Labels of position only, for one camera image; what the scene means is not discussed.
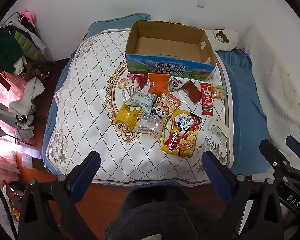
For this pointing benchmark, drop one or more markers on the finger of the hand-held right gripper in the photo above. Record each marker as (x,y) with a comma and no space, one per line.
(297,147)
(275,158)

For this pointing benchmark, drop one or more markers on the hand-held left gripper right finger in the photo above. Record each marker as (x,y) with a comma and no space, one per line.
(216,177)

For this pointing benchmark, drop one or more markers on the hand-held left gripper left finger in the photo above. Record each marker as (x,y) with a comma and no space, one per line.
(86,172)

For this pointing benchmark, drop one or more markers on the white snack packet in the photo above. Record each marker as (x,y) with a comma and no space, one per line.
(218,130)

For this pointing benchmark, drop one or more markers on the instant noodle packet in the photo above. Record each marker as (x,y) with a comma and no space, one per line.
(182,137)

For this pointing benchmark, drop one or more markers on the yellow snack packet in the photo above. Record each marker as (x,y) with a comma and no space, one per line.
(126,116)

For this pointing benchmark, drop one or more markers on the red crown print snack packet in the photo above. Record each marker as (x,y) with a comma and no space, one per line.
(206,100)

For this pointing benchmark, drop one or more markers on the clear snack packet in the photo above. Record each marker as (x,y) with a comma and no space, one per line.
(148,125)

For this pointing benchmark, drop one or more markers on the colourful candy ball bag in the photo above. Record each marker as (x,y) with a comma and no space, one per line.
(220,92)

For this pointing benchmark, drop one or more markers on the brown snack packet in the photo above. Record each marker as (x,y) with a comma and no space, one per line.
(192,92)

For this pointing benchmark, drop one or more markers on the panda print snack packet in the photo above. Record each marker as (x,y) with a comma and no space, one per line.
(166,103)

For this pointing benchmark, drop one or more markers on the silver snack packet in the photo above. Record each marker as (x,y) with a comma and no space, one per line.
(142,99)

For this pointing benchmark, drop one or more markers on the small triangular snack packet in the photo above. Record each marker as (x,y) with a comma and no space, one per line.
(174,83)

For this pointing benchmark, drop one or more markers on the small red snack packet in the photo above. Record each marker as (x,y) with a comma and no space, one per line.
(142,81)

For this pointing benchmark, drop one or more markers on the orange snack packet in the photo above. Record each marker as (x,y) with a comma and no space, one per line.
(158,85)

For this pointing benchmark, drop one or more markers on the cardboard box with blue print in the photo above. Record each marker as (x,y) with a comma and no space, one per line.
(165,67)

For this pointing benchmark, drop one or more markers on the white textured blanket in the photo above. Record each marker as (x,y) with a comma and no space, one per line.
(277,80)

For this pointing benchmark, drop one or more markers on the white floral quilt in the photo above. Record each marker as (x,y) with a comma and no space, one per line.
(90,80)

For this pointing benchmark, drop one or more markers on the white cloth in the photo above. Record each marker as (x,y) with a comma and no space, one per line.
(27,95)

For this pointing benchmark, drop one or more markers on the bear print pillow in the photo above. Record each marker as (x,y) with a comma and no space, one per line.
(225,40)

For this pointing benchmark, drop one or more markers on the olive padded vest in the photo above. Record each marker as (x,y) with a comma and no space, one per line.
(27,43)

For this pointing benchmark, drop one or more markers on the dark green jacket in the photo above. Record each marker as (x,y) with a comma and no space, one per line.
(5,47)

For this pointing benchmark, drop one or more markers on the blue pillow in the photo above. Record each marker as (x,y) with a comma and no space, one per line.
(110,23)

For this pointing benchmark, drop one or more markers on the pink plush toy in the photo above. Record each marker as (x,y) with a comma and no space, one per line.
(27,16)

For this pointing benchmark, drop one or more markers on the black clothes rack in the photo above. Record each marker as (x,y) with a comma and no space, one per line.
(12,16)

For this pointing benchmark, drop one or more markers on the white wall switch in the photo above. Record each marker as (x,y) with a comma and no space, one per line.
(200,3)

